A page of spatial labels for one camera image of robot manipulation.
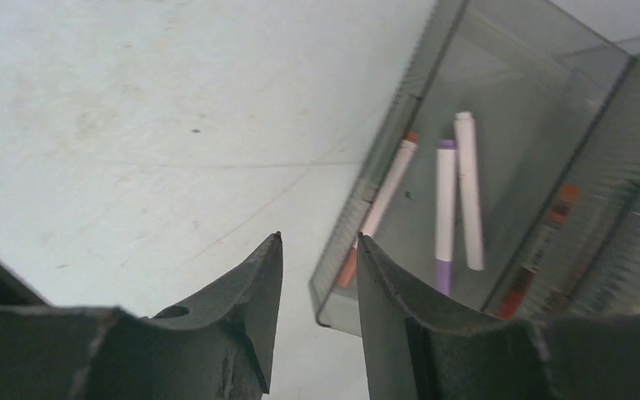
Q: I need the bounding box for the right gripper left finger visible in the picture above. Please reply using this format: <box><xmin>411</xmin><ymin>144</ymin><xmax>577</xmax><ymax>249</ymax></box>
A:
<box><xmin>0</xmin><ymin>233</ymin><xmax>283</xmax><ymax>399</ymax></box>

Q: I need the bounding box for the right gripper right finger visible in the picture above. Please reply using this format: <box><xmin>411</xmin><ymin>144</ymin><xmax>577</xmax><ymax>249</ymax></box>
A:
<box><xmin>357</xmin><ymin>235</ymin><xmax>640</xmax><ymax>399</ymax></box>

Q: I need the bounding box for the red marker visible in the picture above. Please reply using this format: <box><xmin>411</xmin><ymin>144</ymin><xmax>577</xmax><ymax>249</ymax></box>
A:
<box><xmin>494</xmin><ymin>184</ymin><xmax>581</xmax><ymax>319</ymax></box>

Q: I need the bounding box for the brown cap marker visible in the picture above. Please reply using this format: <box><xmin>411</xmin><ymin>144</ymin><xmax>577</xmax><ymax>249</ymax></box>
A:
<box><xmin>337</xmin><ymin>131</ymin><xmax>419</xmax><ymax>289</ymax></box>

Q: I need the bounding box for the purple cap marker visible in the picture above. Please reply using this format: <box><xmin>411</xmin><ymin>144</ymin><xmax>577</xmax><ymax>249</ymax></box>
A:
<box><xmin>434</xmin><ymin>139</ymin><xmax>457</xmax><ymax>295</ymax></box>

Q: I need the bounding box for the clear plastic drawer cabinet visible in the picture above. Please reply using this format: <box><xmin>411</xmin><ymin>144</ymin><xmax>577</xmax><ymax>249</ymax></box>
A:
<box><xmin>309</xmin><ymin>1</ymin><xmax>640</xmax><ymax>335</ymax></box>

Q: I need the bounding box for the white marker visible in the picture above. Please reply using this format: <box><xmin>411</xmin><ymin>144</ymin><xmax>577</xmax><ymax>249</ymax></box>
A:
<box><xmin>454</xmin><ymin>112</ymin><xmax>485</xmax><ymax>271</ymax></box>

